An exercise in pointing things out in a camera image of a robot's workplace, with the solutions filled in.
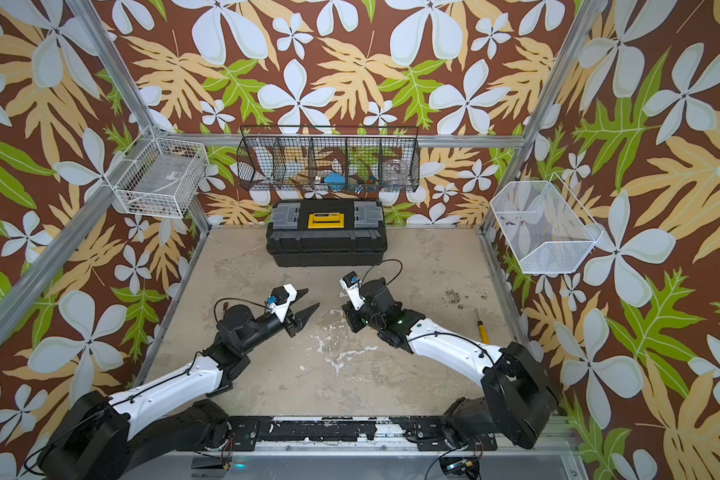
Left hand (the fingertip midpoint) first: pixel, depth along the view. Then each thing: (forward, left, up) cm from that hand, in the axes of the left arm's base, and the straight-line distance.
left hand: (312, 293), depth 76 cm
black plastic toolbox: (+27, -1, -5) cm, 27 cm away
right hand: (+2, -8, -9) cm, 12 cm away
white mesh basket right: (+19, -65, +5) cm, 68 cm away
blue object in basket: (+40, -4, +6) cm, 40 cm away
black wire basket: (+47, -1, +9) cm, 48 cm away
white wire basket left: (+31, +47, +13) cm, 58 cm away
